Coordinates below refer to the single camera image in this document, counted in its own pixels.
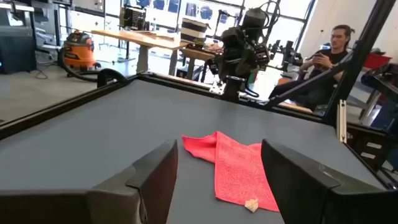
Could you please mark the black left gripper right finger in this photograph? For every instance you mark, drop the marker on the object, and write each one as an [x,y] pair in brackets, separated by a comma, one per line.
[298,186]

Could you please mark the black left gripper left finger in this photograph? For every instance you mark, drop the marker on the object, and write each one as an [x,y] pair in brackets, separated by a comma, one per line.
[149,186]

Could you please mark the pink terry towel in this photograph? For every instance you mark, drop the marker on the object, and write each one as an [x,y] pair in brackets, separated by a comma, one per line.
[236,174]

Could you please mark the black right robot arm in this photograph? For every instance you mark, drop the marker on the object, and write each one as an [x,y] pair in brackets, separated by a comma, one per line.
[255,21]

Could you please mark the background black robot arm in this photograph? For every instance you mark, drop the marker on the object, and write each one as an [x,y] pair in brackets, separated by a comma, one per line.
[287,54]

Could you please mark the black white striped bin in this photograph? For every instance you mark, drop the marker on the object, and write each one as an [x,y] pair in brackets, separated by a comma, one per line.
[194,29]

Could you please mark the silver aluminium extrusion bar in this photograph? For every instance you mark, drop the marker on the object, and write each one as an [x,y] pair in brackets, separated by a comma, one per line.
[342,121]

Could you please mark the person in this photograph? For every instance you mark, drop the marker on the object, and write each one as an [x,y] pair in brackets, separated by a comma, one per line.
[323,59]

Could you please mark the wooden desk grey legs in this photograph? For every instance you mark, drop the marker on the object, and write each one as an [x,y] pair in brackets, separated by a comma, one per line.
[140,39]

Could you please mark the black mesh electronics box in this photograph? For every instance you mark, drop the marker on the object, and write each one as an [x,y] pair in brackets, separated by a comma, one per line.
[133,18]

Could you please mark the red plastic bin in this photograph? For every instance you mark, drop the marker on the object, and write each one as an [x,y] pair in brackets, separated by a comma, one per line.
[376,60]

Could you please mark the black cabinet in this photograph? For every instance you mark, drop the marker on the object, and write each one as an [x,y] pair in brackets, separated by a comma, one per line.
[17,49]

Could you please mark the black diagonal frame strut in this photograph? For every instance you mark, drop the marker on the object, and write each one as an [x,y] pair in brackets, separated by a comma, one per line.
[311,80]

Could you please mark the black slotted frame bracket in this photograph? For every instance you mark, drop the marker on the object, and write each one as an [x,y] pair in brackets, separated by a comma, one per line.
[370,146]

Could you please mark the black frame post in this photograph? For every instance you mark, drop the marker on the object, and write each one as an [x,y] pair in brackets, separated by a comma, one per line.
[357,62]

